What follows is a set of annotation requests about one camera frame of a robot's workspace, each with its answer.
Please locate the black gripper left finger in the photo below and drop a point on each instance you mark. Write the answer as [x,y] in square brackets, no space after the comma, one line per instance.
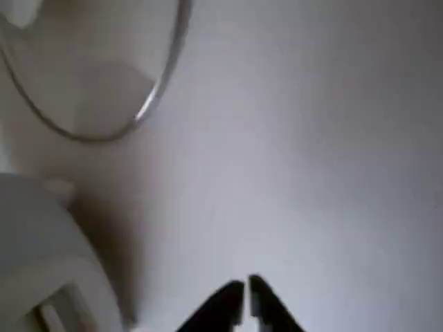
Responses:
[225,304]

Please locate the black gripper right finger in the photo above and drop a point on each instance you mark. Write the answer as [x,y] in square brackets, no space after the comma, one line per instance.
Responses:
[266,304]

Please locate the glass lid with white knob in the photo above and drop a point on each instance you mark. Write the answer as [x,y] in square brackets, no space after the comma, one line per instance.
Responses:
[152,98]

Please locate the white rice cooker steel pot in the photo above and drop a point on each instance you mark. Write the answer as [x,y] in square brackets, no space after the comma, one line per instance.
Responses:
[45,249]

